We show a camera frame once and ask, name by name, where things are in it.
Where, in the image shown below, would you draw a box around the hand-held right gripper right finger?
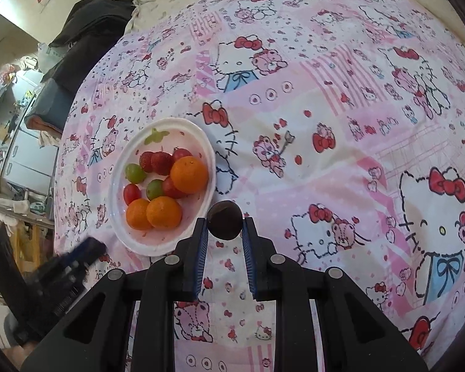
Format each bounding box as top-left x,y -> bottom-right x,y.
242,217 -> 429,372

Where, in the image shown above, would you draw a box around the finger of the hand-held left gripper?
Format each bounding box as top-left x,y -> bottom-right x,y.
60,237 -> 108,272

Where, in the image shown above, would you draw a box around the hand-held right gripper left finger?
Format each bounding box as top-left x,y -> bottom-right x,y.
21,218 -> 210,372

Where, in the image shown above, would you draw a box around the dark passion fruit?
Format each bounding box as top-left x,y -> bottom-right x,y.
208,201 -> 243,240

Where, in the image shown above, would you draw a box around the white strawberry print bowl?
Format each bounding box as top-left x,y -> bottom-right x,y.
109,117 -> 217,257

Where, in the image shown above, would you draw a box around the orange tangerine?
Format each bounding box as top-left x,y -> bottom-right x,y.
170,155 -> 210,195
146,196 -> 183,229
126,198 -> 153,231

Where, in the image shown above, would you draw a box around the red cherry tomato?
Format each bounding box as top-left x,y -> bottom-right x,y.
123,183 -> 142,206
162,176 -> 187,199

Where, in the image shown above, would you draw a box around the green grape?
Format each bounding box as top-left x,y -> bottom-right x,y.
146,179 -> 164,201

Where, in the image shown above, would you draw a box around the green jujube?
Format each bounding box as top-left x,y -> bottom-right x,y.
124,163 -> 148,184

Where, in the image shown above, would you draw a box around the red strawberry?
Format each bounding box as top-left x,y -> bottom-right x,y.
139,151 -> 156,173
152,151 -> 175,176

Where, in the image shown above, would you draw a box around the wooden table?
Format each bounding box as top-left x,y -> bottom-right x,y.
0,208 -> 55,293

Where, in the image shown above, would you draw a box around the white cloth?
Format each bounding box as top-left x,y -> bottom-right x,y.
0,197 -> 29,237

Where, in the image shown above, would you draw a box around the white cabinet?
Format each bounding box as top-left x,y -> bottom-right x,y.
1,127 -> 60,196

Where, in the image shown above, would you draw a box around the pink cartoon cat printed blanket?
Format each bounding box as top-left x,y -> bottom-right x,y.
53,0 -> 465,372

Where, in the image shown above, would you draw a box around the blue-grey cushion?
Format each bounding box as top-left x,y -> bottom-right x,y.
24,78 -> 77,133

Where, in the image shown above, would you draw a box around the white plastic bag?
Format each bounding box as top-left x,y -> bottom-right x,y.
36,42 -> 69,73

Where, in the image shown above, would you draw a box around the black clothing pile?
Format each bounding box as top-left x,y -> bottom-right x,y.
47,0 -> 135,83

